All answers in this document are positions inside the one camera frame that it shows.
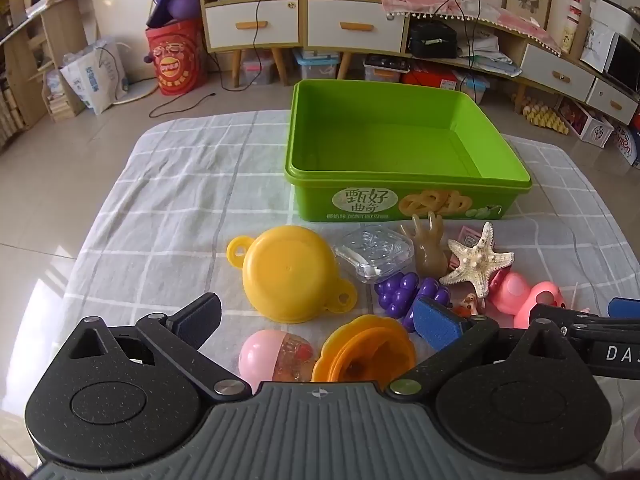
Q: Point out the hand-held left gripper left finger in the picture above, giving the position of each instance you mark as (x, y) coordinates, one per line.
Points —
(200, 317)

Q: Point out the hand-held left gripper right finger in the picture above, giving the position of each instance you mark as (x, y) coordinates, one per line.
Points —
(440, 325)

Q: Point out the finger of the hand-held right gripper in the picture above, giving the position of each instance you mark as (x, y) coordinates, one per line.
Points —
(625, 306)
(570, 315)

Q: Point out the purple toy grapes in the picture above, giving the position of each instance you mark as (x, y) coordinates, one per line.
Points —
(395, 295)

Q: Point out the pink clear capsule ball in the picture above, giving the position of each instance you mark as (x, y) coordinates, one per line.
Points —
(260, 355)

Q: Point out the white starfish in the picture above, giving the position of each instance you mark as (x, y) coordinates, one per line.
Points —
(475, 260)

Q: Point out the orange flower-shaped toy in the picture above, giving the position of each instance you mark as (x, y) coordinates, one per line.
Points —
(350, 345)

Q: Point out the yellow toy pot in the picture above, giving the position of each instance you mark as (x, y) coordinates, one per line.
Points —
(290, 270)

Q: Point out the green plastic box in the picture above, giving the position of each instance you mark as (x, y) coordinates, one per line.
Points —
(390, 130)

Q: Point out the small orange figurine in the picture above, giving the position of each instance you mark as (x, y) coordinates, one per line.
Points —
(468, 304)

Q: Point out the beige hand-shaped toy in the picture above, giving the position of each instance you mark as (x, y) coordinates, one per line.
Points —
(430, 257)

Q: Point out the pink card box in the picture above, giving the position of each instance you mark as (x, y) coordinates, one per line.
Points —
(462, 235)

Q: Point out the clear plastic case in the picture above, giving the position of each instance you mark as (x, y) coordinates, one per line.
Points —
(372, 250)

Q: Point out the grey plaid cloth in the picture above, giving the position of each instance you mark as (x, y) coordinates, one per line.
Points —
(175, 210)

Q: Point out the white red carton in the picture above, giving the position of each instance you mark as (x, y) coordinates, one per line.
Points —
(627, 145)
(585, 122)

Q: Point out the black microwave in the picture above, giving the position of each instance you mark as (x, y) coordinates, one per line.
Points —
(622, 62)

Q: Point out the flat red box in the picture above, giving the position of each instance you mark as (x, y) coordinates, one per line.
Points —
(430, 79)

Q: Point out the clear storage box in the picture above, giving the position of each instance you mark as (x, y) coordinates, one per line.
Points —
(257, 72)

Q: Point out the red bucket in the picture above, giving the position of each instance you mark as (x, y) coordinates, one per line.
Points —
(175, 60)

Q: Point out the white paper bag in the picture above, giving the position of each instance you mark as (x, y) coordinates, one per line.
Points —
(95, 80)

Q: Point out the dark lid storage box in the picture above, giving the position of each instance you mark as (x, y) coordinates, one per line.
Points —
(382, 67)

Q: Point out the blue lid storage box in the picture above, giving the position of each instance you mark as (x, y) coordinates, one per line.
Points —
(315, 65)

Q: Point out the red white bottle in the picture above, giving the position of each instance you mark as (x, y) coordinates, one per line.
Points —
(571, 30)

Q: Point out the black case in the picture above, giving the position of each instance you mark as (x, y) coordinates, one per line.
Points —
(432, 40)

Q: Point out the white printer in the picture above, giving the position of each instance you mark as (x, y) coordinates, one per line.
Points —
(615, 15)

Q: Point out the wooden cabinet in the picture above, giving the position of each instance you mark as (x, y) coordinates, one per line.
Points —
(303, 25)

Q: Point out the wooden bookshelf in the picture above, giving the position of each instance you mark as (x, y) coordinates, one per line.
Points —
(30, 50)

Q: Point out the purple plush toy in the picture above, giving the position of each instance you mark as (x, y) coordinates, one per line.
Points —
(177, 0)

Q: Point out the pink cloth pompom trim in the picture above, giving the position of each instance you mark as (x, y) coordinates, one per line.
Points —
(415, 0)

